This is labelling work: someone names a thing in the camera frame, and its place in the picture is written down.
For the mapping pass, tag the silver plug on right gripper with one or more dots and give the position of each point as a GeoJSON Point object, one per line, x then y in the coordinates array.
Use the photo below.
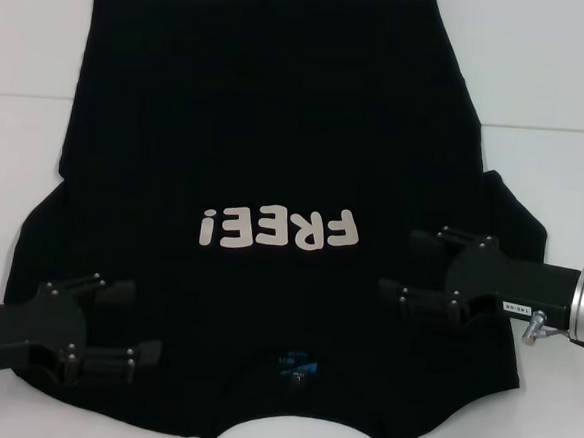
{"type": "Point", "coordinates": [534, 327]}

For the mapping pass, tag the black shirt with FREE print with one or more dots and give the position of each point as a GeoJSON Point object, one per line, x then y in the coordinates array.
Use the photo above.
{"type": "Point", "coordinates": [278, 128]}

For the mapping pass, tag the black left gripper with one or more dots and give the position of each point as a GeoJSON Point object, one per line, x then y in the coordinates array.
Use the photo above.
{"type": "Point", "coordinates": [39, 321]}

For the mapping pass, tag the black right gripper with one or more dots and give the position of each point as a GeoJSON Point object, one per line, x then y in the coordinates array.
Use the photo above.
{"type": "Point", "coordinates": [518, 287]}

